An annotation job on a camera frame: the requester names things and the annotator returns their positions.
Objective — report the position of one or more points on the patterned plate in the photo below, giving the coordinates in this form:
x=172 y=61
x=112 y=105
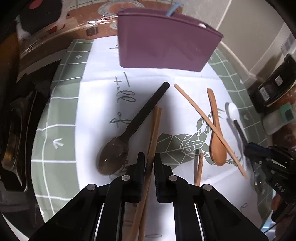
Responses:
x=112 y=7

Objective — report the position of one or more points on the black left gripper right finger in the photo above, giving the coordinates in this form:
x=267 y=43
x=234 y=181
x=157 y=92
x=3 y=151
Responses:
x=161 y=175

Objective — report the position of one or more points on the white green printed mat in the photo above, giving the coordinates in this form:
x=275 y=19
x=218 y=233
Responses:
x=93 y=99

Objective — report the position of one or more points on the black handled spoon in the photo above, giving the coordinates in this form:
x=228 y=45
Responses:
x=258 y=185
x=115 y=152

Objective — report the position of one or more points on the white jar green lid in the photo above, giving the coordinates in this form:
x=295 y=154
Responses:
x=275 y=120

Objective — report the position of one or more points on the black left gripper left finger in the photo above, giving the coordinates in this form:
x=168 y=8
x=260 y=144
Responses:
x=136 y=183

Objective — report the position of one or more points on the purple utensil holder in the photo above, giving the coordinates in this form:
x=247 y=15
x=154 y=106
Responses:
x=147 y=38

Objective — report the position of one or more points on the wooden spoon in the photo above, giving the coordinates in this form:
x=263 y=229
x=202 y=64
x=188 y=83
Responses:
x=218 y=152

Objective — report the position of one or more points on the white plastic spoon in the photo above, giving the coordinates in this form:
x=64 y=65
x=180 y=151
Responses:
x=233 y=119

